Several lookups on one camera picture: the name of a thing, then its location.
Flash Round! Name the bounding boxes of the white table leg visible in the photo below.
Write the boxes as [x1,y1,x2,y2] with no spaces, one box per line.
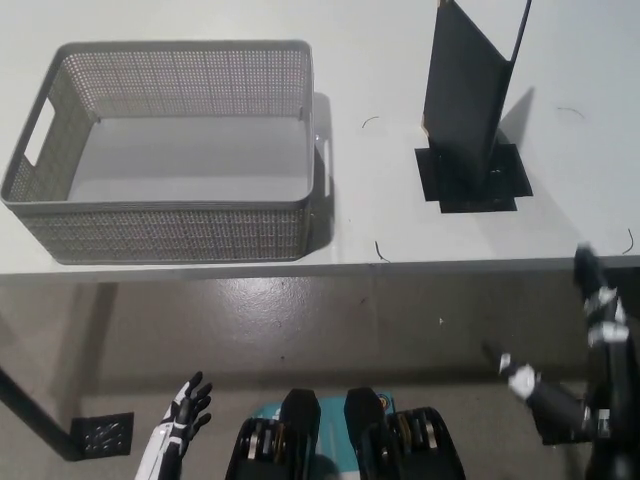
[73,282,119,416]

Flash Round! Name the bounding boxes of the black perforated foot plate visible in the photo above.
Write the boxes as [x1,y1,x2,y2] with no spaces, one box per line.
[69,411,136,459]

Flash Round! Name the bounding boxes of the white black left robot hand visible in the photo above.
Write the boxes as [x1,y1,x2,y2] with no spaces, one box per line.
[133,370,214,480]

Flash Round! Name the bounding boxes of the grey perforated plastic basket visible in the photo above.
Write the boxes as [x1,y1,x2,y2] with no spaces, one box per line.
[0,39,334,266]

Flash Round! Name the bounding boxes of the black ribbed robot body block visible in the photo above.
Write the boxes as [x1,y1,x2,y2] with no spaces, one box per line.
[345,386,467,480]
[223,388,322,480]

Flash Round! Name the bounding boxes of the black tape patch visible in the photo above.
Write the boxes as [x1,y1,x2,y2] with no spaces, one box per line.
[414,143,534,216]

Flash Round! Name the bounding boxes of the black robot legs and feet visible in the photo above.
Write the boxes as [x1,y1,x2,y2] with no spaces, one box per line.
[249,392,399,480]

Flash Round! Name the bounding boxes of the black notebook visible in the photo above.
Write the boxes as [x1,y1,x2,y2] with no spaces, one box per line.
[418,0,534,195]

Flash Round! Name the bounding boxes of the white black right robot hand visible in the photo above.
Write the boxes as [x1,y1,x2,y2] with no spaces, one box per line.
[498,243,640,480]

